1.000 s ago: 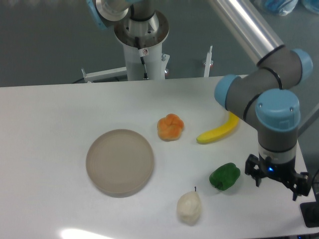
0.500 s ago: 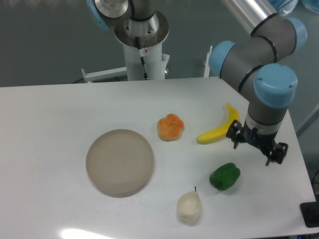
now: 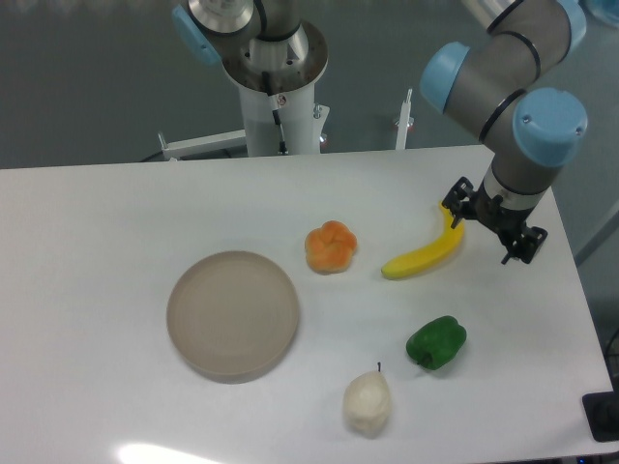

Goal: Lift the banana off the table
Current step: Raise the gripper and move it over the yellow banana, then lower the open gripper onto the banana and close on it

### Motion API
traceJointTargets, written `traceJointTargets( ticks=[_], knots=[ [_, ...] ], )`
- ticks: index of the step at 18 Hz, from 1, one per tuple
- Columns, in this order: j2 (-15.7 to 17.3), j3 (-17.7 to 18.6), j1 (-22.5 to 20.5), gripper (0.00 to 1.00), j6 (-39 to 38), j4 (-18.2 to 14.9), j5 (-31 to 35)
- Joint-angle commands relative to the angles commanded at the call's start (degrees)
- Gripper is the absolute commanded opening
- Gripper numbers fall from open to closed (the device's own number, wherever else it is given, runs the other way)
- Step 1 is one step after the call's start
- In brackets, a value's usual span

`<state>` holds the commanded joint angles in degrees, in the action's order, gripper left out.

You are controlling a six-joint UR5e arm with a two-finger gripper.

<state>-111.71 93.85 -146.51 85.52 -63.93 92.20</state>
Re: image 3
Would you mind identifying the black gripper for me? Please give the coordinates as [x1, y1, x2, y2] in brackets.
[441, 177, 548, 264]

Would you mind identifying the yellow banana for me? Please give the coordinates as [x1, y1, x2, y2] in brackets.
[381, 203, 465, 280]

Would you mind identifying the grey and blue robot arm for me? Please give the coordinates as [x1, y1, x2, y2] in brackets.
[172, 1, 588, 263]

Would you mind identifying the green bell pepper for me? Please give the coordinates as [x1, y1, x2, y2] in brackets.
[405, 315, 467, 371]

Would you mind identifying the orange bread roll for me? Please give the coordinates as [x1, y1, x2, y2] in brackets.
[305, 220, 358, 274]

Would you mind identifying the white pear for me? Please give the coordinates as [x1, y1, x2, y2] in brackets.
[341, 362, 393, 439]

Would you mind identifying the black device at table edge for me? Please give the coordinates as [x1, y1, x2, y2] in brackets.
[582, 391, 618, 443]

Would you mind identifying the beige round plate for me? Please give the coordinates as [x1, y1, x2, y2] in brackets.
[166, 251, 301, 384]

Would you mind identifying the white metal bracket right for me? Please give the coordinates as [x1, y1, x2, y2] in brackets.
[395, 88, 414, 150]

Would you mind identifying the white metal bracket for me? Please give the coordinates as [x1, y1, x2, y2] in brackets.
[395, 88, 414, 150]
[158, 130, 246, 160]

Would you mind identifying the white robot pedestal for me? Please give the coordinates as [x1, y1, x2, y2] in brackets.
[223, 20, 330, 158]

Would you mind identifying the black cable on pedestal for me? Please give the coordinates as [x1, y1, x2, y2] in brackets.
[260, 71, 290, 156]

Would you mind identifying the white metal bracket left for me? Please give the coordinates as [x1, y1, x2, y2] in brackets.
[158, 130, 246, 160]

